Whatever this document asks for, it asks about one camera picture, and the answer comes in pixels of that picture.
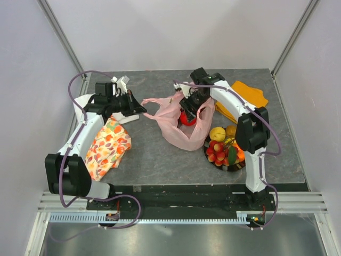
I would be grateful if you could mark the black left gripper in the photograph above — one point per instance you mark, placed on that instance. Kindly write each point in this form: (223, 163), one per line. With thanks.
(136, 109)

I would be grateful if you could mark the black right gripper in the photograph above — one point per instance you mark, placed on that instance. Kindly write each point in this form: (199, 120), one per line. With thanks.
(186, 103)

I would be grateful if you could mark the red fake fruit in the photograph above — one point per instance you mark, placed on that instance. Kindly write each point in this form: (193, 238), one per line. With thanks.
(183, 119)

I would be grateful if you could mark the pink plastic bag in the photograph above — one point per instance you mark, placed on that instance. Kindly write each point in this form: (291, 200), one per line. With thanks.
(188, 138)

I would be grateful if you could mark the brown fake kiwi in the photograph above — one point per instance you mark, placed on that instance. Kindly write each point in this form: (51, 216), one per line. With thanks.
(230, 131)

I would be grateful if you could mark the fake orange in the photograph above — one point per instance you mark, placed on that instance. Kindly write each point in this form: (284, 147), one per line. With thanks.
(241, 155)

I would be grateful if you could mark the yellow fake banana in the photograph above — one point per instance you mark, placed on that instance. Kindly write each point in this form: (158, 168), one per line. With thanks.
(229, 141)

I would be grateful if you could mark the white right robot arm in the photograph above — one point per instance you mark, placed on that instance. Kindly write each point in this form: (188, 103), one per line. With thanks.
(252, 131)

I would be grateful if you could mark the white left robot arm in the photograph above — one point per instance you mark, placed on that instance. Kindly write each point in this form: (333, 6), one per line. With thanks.
(66, 170)

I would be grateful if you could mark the floral patterned cloth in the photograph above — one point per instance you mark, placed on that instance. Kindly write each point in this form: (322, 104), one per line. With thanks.
(107, 149)

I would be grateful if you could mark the white cloth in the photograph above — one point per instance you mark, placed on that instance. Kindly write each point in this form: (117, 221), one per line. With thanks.
(84, 99)

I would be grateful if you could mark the orange cloth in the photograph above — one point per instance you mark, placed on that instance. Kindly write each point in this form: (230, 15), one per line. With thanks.
(252, 95)

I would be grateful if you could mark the dark rimmed ceramic plate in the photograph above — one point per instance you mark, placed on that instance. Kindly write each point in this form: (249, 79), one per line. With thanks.
(232, 168)

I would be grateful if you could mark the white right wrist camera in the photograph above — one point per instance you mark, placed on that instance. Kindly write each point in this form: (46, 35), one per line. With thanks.
(185, 89)

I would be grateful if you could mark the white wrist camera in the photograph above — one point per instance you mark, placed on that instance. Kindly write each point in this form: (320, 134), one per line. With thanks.
(120, 84)
(185, 89)

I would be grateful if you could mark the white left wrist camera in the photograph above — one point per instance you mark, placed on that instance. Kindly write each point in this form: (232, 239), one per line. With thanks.
(120, 84)

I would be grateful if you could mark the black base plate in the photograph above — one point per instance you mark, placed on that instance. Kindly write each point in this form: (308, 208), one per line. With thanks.
(226, 197)

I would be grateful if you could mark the grey cable duct rail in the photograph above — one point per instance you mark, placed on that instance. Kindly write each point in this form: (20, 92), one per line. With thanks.
(106, 218)

